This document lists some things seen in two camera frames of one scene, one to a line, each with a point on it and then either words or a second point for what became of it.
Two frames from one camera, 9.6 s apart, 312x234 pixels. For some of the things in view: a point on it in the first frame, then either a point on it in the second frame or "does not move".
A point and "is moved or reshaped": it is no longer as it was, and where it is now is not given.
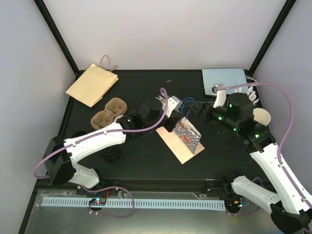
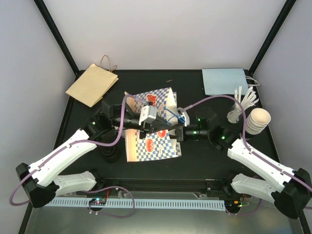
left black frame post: [58, 38] does not move
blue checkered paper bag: [188, 134] is moved or reshaped
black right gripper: [206, 106] -> [180, 132]
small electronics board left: [98, 201] does not move
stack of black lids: [111, 154] does not move
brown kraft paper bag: [92, 85] does not move
